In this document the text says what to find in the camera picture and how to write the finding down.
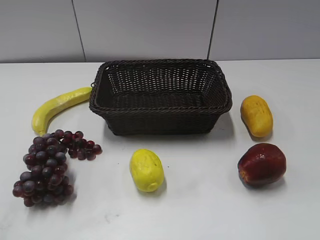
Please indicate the red apple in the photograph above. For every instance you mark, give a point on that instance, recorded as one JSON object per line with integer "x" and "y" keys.
{"x": 262, "y": 164}

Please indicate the black woven basket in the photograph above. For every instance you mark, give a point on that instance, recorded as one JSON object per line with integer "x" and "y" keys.
{"x": 160, "y": 96}

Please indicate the yellow banana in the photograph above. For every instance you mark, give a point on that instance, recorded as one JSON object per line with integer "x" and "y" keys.
{"x": 43, "y": 115}

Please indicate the yellow lemon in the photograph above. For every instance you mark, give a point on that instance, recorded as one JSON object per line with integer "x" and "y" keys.
{"x": 146, "y": 170}

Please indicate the orange yellow mango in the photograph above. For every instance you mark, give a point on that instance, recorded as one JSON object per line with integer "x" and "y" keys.
{"x": 257, "y": 116}

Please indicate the purple grape bunch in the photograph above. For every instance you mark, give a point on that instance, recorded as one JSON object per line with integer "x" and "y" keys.
{"x": 45, "y": 182}

